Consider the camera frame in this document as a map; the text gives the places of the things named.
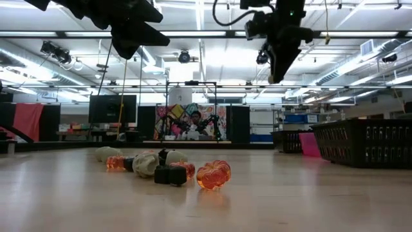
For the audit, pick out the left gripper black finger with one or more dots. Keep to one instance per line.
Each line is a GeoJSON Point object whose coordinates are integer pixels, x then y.
{"type": "Point", "coordinates": [145, 37]}
{"type": "Point", "coordinates": [146, 14]}

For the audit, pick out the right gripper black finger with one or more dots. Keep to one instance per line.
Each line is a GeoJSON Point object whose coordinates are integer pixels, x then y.
{"type": "Point", "coordinates": [284, 61]}
{"type": "Point", "coordinates": [275, 64]}

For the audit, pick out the small black plastic decoration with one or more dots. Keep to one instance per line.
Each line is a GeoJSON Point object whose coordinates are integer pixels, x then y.
{"type": "Point", "coordinates": [163, 152]}
{"type": "Point", "coordinates": [170, 175]}
{"type": "Point", "coordinates": [161, 161]}
{"type": "Point", "coordinates": [128, 164]}

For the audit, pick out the small orange translucent pumpkin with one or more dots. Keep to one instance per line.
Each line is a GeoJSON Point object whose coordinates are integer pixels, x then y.
{"type": "Point", "coordinates": [115, 162]}
{"type": "Point", "coordinates": [212, 177]}
{"type": "Point", "coordinates": [188, 169]}

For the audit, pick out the black background robot arm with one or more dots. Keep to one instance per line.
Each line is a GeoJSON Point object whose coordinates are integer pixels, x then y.
{"type": "Point", "coordinates": [180, 125]}
{"type": "Point", "coordinates": [215, 120]}

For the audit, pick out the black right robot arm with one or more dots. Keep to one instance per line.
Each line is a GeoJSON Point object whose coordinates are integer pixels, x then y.
{"type": "Point", "coordinates": [289, 9]}

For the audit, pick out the black slanted pole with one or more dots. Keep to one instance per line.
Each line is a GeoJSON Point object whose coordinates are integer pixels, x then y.
{"type": "Point", "coordinates": [104, 71]}

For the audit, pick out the blue storage bin with label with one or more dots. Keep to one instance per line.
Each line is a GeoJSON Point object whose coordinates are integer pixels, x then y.
{"type": "Point", "coordinates": [294, 119]}

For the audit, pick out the black ceiling spotlight cluster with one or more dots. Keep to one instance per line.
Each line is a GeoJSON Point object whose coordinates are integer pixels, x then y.
{"type": "Point", "coordinates": [61, 55]}

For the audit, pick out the plain blue storage bin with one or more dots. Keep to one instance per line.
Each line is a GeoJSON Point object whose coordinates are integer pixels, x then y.
{"type": "Point", "coordinates": [260, 138]}

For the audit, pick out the black perforated plastic basket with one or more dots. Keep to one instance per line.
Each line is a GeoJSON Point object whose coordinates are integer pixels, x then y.
{"type": "Point", "coordinates": [354, 145]}
{"type": "Point", "coordinates": [289, 141]}

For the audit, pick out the colourful patchwork quilt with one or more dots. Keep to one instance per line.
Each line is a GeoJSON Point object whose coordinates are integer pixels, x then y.
{"type": "Point", "coordinates": [175, 111]}

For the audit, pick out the white ceiling air vent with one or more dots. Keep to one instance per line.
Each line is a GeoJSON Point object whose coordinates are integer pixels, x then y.
{"type": "Point", "coordinates": [367, 47]}

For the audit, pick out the black flat screen monitor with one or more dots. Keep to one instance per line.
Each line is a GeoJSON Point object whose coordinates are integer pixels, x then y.
{"type": "Point", "coordinates": [103, 112]}

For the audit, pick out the person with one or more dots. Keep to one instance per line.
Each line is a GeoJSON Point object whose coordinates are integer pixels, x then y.
{"type": "Point", "coordinates": [195, 115]}

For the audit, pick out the bench with coloured boxes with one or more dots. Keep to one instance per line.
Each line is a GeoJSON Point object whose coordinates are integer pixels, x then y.
{"type": "Point", "coordinates": [74, 126]}

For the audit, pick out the black overhead beam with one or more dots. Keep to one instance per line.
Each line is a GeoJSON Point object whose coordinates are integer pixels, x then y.
{"type": "Point", "coordinates": [402, 33]}

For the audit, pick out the black upright panel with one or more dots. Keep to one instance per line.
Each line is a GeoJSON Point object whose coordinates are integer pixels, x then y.
{"type": "Point", "coordinates": [7, 114]}
{"type": "Point", "coordinates": [51, 122]}

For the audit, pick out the red hanging cloth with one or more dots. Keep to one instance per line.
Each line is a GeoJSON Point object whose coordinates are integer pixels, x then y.
{"type": "Point", "coordinates": [28, 120]}

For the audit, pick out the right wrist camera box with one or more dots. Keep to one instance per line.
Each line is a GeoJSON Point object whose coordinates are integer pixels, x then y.
{"type": "Point", "coordinates": [254, 29]}

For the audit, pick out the black overhead camera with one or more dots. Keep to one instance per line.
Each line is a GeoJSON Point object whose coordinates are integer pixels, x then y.
{"type": "Point", "coordinates": [184, 57]}

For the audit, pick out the black background station frame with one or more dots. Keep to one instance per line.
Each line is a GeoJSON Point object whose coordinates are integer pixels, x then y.
{"type": "Point", "coordinates": [192, 83]}

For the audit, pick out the small black ceiling camera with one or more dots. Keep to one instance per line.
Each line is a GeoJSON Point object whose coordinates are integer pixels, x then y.
{"type": "Point", "coordinates": [389, 58]}

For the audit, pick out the black aluminium table frame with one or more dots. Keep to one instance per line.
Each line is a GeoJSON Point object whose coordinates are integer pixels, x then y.
{"type": "Point", "coordinates": [64, 146]}

